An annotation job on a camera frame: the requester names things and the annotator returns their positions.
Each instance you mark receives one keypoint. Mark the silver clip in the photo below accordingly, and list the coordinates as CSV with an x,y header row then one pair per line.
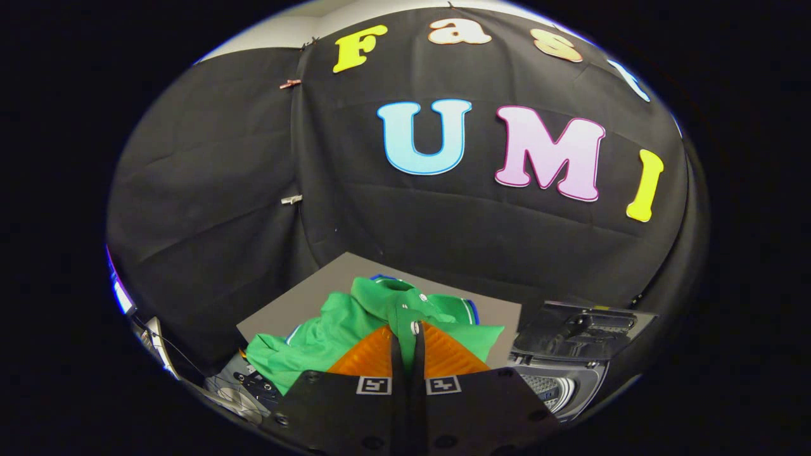
x,y
291,199

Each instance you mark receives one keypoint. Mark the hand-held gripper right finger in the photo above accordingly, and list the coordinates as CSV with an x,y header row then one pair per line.
x,y
418,367

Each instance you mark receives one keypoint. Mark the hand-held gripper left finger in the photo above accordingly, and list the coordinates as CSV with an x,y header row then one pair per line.
x,y
396,367

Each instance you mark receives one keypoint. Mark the dark washing machine lid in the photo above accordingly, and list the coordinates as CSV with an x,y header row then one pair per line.
x,y
583,329

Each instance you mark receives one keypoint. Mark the copper clip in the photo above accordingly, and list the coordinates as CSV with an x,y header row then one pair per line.
x,y
290,83

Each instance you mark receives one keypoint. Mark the green polo shirt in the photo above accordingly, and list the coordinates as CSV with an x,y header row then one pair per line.
x,y
329,335

